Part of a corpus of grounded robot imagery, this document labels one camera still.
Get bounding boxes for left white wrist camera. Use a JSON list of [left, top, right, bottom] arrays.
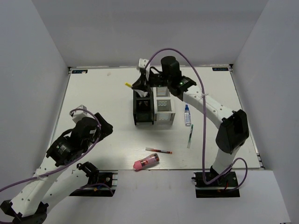
[[70, 105, 88, 124]]

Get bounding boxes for black slatted organizer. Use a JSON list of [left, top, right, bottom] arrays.
[[133, 91, 154, 125]]

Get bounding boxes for white slatted organizer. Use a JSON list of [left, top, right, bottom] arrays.
[[153, 87, 176, 125]]

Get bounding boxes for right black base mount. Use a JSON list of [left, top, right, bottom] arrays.
[[192, 172, 240, 198]]

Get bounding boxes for green capped pen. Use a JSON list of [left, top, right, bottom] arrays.
[[187, 124, 193, 148]]

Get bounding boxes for corner label sticker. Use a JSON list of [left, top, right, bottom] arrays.
[[71, 70, 88, 74], [212, 67, 229, 71]]

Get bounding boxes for red pen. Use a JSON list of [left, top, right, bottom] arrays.
[[145, 147, 173, 154]]

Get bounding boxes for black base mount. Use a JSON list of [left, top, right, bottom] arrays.
[[70, 170, 118, 197], [192, 172, 240, 198]]

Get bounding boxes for small blue spray bottle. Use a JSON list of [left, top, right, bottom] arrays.
[[184, 104, 192, 126]]

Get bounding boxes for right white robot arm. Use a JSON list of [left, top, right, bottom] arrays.
[[132, 56, 249, 186]]

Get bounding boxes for left corner label sticker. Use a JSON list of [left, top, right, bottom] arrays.
[[71, 70, 88, 74]]

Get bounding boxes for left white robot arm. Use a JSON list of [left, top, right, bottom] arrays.
[[0, 109, 114, 224]]

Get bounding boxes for right corner label sticker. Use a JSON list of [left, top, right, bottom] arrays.
[[212, 67, 229, 71]]

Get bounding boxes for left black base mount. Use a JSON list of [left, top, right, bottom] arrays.
[[70, 170, 118, 197]]

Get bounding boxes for pink pencil case tube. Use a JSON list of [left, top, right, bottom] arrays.
[[133, 153, 160, 171]]

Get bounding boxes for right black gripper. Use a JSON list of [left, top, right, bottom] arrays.
[[133, 70, 171, 94]]

